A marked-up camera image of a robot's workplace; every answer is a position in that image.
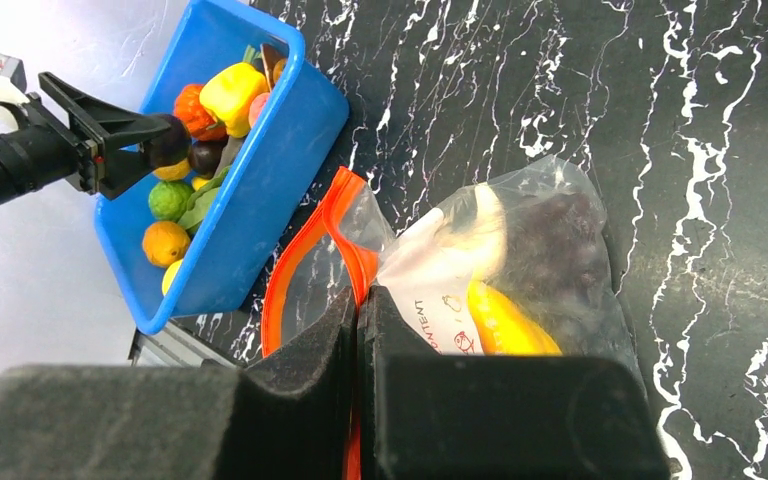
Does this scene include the yellow toy lemon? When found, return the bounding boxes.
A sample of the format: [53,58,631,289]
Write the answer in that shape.
[153,159,191,181]

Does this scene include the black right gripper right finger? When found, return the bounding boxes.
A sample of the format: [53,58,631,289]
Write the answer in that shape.
[358,287,670,479]

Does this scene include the clear zip bag orange zipper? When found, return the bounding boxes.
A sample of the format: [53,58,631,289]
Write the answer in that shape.
[261,156,664,479]

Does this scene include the dark eggplant toy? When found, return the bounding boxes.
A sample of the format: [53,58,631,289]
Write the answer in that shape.
[142,113,192,169]

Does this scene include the dark plum toy fruit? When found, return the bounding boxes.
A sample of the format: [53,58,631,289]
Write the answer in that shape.
[188,140,227,179]

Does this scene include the small yellow toy fruit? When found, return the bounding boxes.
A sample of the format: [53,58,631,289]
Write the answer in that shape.
[191,176,209,191]

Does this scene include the orange toy citrus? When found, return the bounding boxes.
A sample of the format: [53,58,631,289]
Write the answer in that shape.
[142,221,191,268]

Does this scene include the brown toy mushroom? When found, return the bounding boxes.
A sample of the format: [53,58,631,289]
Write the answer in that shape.
[261,44,287,91]

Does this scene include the green toy fruit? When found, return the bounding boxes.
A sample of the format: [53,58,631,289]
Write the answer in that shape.
[147,181,194,222]

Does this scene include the green toy vegetable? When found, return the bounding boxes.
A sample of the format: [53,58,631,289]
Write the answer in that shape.
[177,166,230,236]

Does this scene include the yellow toy pepper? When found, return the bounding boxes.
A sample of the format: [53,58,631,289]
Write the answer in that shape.
[199,62,269,138]

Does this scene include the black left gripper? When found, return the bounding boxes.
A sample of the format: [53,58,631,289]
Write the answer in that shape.
[0,72,171,206]

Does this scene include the blue plastic bin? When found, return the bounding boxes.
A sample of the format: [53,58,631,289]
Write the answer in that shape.
[95,1,349,335]

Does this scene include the dark purple toy grapes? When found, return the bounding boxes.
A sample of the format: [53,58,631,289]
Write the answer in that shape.
[490,190,608,335]

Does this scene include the peach toy fruit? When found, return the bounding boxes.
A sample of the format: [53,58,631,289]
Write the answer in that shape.
[247,92,270,127]

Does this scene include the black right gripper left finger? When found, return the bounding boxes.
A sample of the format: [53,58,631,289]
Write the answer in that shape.
[0,290,356,479]

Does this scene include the yellow orange toy fruit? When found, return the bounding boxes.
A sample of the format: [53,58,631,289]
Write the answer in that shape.
[161,260,183,295]

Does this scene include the yellow toy banana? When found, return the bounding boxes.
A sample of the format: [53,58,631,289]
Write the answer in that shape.
[467,281,563,356]

